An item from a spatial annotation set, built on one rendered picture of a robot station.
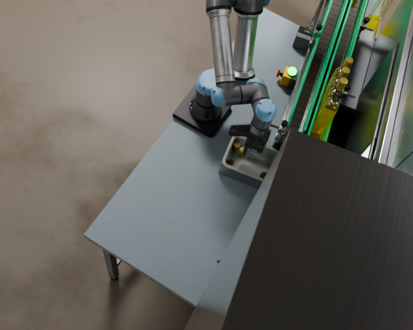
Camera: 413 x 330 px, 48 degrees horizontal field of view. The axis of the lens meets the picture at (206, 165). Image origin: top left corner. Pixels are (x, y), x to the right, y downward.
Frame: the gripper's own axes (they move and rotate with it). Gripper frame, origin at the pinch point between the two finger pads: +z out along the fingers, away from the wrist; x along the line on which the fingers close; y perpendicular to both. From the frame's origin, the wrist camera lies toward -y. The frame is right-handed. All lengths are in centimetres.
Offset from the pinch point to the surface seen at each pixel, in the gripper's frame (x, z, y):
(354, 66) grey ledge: 66, -4, 36
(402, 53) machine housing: 27, -55, 40
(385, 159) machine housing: -19, -55, 41
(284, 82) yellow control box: 50, 6, 7
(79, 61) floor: 73, 84, -126
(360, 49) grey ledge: 78, -4, 37
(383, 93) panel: 14, -47, 39
